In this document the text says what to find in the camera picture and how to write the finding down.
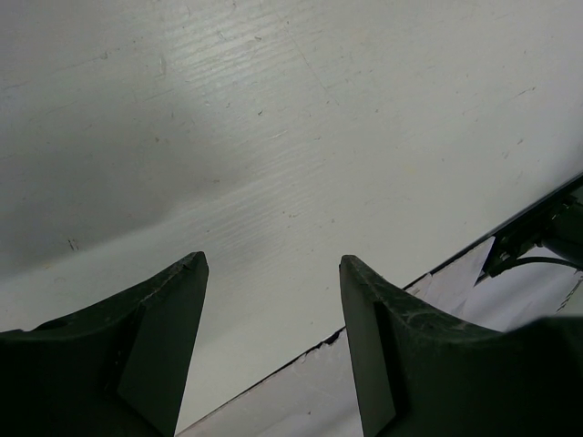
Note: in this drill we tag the white paper sheet front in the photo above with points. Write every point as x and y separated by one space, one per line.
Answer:
314 395

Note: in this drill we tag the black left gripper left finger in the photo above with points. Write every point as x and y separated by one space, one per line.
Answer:
116 368

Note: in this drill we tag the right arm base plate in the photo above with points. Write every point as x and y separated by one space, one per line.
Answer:
550 232

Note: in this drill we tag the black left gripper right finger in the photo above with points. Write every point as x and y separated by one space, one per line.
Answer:
419 371

